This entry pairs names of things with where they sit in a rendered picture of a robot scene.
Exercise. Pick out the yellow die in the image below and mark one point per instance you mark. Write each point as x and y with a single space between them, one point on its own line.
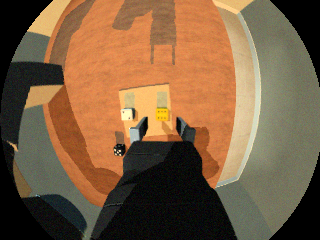
161 113

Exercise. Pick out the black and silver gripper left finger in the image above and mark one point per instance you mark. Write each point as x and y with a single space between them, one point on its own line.
137 132

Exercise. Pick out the white die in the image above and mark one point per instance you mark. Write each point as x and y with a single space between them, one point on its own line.
127 114

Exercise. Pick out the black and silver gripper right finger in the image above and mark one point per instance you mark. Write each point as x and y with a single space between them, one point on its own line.
187 133

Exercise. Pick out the tan square mat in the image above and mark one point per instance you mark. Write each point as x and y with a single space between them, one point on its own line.
145 100

